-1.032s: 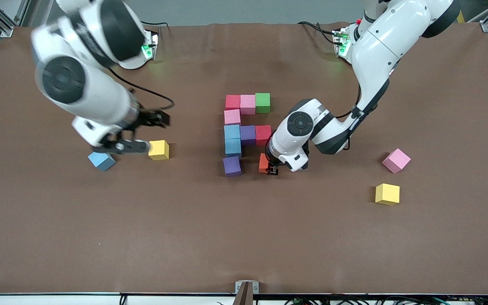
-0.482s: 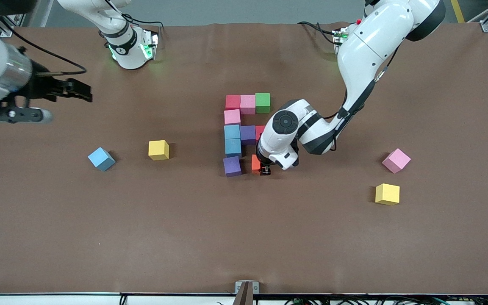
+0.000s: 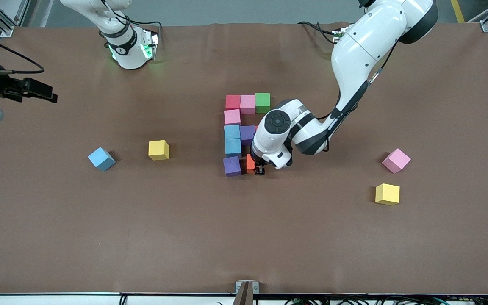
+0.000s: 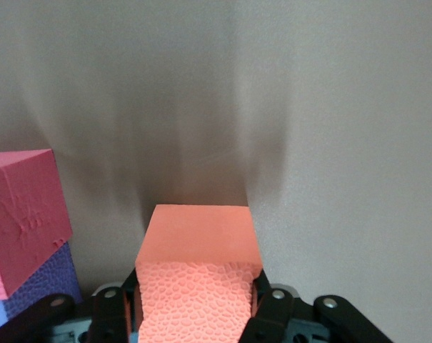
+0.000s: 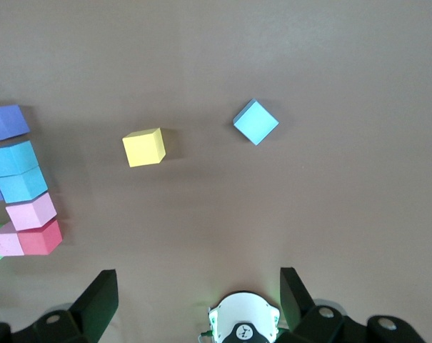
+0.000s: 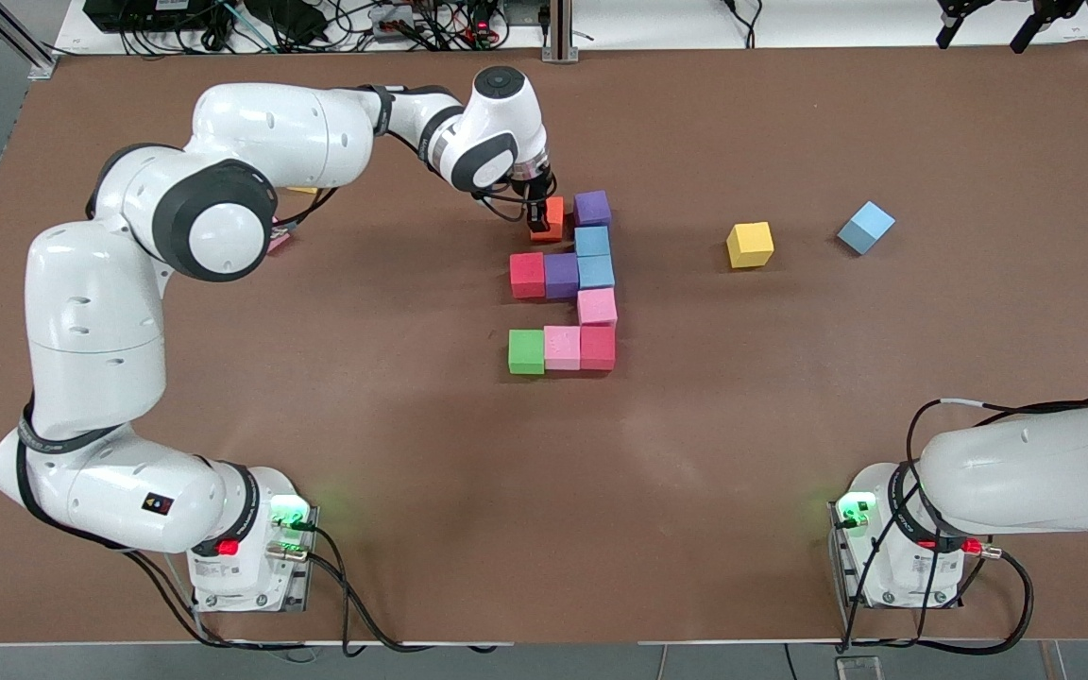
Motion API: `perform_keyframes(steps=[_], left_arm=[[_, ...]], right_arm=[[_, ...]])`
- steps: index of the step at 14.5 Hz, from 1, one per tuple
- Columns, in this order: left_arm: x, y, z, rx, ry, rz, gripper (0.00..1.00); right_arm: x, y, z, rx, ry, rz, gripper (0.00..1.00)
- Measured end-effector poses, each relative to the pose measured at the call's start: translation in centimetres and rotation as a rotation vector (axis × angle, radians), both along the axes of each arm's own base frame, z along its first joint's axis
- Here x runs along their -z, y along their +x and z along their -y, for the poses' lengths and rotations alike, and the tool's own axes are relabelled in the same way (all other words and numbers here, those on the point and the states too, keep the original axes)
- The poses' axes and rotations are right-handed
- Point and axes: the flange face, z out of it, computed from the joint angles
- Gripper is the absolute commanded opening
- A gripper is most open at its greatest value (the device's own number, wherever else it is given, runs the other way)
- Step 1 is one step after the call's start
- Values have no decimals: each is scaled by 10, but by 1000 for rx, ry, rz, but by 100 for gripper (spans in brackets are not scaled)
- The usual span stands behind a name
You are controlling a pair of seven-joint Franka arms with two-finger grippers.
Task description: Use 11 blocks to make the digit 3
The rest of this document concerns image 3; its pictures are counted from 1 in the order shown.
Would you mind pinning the yellow floor tape line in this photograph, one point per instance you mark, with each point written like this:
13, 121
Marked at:
458, 10

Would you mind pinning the yellow foam cube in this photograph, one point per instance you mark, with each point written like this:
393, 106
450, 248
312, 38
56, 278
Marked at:
158, 150
387, 194

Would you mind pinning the green foam cube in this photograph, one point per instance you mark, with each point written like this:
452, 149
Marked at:
263, 103

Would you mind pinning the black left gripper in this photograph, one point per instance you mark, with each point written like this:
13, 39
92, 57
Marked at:
256, 162

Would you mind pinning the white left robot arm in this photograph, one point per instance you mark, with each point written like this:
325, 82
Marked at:
367, 46

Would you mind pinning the white table edge rail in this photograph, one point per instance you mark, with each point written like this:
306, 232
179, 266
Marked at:
57, 300

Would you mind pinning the blue foam cube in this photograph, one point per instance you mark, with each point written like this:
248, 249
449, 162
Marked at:
232, 131
233, 147
101, 159

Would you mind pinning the orange foam cube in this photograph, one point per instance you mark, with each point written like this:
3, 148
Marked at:
250, 164

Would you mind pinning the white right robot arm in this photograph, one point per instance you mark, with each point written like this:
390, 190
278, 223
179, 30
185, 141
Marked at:
134, 42

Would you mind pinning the pink foam cube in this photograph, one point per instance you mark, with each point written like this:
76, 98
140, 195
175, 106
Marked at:
248, 104
232, 117
396, 160

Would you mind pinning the grey metal camera bracket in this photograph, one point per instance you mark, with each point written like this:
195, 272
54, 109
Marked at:
247, 290

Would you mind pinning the purple foam cube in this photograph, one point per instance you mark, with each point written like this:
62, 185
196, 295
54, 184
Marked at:
247, 134
232, 166

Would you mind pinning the red foam cube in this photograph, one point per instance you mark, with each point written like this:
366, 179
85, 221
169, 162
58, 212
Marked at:
232, 101

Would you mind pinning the brown table mat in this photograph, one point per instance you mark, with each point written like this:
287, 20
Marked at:
244, 245

